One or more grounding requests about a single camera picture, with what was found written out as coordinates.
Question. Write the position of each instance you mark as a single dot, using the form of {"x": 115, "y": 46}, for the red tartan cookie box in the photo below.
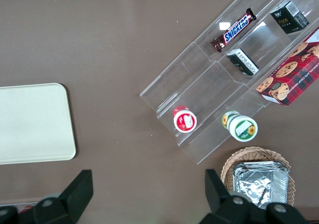
{"x": 291, "y": 79}

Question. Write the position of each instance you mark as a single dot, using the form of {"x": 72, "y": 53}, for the light wicker basket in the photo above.
{"x": 231, "y": 159}

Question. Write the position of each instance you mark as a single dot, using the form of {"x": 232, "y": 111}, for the Snickers chocolate bar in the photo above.
{"x": 235, "y": 30}

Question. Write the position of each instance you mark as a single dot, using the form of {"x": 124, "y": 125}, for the black box white text label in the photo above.
{"x": 243, "y": 62}

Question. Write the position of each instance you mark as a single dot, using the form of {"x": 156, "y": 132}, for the black box gold Face print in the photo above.
{"x": 286, "y": 22}

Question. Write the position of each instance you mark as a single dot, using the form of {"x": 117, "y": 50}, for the cream rectangular serving tray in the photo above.
{"x": 32, "y": 124}

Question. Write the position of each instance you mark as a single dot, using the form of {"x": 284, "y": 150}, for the clear acrylic stepped shelf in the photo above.
{"x": 199, "y": 84}

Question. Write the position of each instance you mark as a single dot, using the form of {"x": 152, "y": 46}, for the green lid sunflower jar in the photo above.
{"x": 243, "y": 128}

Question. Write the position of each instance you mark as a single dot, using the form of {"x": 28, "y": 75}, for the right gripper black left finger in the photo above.
{"x": 67, "y": 204}

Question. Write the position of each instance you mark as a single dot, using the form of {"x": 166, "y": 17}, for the red lid strawberry jar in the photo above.
{"x": 185, "y": 120}

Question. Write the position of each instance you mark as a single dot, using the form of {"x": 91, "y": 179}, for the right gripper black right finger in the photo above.
{"x": 224, "y": 209}

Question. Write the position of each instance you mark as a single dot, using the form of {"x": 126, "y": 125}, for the aluminium foil container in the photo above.
{"x": 256, "y": 184}

